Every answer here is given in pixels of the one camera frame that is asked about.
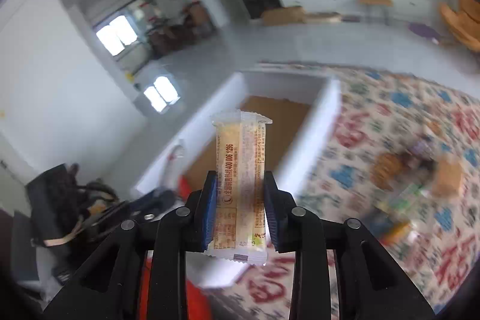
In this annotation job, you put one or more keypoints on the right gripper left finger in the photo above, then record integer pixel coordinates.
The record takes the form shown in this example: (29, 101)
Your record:
(139, 271)

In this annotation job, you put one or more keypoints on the white cardboard box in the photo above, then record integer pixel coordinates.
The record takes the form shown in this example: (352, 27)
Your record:
(302, 108)

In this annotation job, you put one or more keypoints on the yellow wafer biscuit packet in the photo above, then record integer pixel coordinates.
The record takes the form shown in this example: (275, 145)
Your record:
(239, 232)

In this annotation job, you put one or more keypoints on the cardboard box on floor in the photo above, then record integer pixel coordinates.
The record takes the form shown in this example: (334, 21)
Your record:
(283, 16)

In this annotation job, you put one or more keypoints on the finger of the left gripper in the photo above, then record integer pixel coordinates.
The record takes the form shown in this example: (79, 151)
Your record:
(152, 205)

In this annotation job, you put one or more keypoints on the patterned woven tablecloth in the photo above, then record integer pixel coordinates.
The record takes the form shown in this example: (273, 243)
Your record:
(391, 131)

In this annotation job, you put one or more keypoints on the white tv cabinet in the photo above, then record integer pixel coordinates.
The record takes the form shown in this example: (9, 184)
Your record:
(422, 11)

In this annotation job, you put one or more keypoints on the purple floor mat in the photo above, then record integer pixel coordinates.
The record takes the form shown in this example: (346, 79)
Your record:
(425, 31)

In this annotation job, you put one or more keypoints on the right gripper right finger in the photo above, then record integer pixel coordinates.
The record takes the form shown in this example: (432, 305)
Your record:
(370, 283)

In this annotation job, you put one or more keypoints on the black bag on floor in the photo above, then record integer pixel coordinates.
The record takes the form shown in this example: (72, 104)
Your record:
(64, 215)

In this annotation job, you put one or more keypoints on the small wooden stool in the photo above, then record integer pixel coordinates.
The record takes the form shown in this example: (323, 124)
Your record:
(385, 6)

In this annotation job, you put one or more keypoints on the packaged bread loaf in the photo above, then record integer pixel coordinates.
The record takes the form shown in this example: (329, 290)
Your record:
(448, 178)

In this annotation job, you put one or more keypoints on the green sausage snack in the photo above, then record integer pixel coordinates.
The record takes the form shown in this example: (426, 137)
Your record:
(402, 202)

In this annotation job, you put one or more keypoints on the orange lounge chair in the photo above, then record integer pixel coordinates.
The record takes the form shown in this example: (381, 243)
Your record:
(463, 24)

